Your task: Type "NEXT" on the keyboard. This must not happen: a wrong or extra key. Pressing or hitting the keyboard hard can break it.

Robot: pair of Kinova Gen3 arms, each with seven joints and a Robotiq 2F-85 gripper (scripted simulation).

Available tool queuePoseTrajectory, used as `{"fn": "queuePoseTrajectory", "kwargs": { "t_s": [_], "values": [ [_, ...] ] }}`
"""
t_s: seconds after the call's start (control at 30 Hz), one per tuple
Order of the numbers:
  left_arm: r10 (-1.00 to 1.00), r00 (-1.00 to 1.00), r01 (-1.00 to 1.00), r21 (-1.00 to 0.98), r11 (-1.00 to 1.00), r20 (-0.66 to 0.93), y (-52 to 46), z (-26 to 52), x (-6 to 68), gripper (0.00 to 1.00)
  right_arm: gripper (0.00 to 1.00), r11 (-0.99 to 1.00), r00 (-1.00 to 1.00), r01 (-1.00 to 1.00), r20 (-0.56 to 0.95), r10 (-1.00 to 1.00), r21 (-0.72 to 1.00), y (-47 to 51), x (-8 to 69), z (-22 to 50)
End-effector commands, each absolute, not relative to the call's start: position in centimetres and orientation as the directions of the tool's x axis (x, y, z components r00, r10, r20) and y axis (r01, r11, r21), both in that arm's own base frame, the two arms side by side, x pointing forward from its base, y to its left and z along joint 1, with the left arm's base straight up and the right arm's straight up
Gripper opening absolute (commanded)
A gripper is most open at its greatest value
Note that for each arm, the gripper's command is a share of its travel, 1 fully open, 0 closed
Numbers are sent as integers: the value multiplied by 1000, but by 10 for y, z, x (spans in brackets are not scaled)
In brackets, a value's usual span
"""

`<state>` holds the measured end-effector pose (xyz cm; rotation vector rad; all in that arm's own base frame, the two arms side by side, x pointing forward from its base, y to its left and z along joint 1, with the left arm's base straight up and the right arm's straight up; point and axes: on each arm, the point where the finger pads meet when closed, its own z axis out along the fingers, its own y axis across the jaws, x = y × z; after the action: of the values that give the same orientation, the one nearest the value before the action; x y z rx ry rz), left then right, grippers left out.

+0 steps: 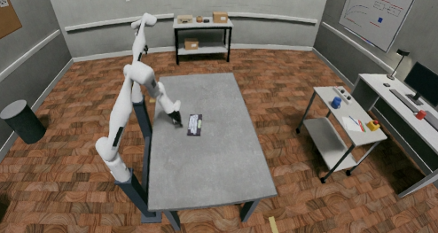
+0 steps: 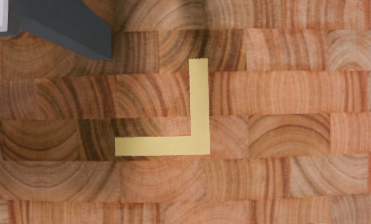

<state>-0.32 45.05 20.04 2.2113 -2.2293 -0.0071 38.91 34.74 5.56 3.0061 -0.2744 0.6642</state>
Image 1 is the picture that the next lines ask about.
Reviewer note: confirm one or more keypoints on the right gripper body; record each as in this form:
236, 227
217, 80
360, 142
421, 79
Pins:
172, 115

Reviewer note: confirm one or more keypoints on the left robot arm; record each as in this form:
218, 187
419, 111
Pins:
138, 48

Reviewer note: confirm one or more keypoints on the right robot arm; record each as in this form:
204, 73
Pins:
107, 147

